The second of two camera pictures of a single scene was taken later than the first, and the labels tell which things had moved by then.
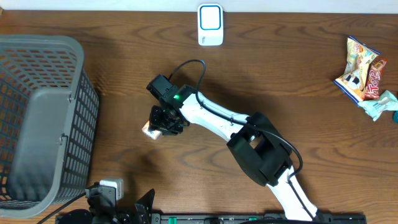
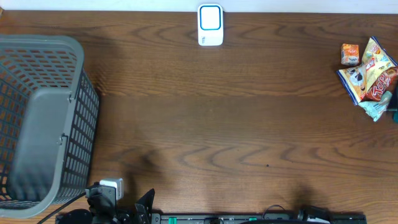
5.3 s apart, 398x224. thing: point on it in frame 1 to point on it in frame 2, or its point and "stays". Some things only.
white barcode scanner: (210, 24) stays
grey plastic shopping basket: (49, 111) stays
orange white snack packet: (153, 134) to (349, 54)
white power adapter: (117, 183) stays
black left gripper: (142, 211) stays
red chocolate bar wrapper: (372, 89) to (387, 83)
